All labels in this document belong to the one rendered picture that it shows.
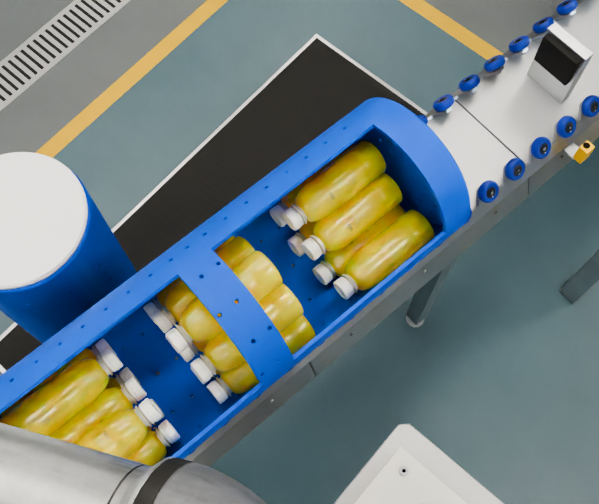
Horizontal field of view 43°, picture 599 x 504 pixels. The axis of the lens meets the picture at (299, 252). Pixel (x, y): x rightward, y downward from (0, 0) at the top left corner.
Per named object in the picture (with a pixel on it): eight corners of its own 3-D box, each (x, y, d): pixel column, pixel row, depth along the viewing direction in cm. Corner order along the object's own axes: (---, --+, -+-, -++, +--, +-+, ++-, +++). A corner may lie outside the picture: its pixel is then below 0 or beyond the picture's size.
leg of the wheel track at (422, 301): (427, 319, 241) (466, 244, 182) (414, 331, 239) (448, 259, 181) (415, 306, 242) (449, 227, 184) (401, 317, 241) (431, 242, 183)
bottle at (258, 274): (267, 252, 120) (173, 327, 116) (290, 286, 123) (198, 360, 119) (251, 245, 127) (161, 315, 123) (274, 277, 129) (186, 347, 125)
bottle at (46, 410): (26, 462, 117) (125, 384, 122) (-4, 430, 115) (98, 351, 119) (24, 445, 124) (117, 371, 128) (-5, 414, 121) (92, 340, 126)
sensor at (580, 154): (588, 157, 160) (596, 145, 156) (579, 165, 160) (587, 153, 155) (561, 133, 163) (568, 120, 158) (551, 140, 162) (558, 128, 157)
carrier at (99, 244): (179, 373, 220) (157, 283, 230) (103, 267, 139) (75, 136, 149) (81, 401, 218) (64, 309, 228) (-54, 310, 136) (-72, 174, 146)
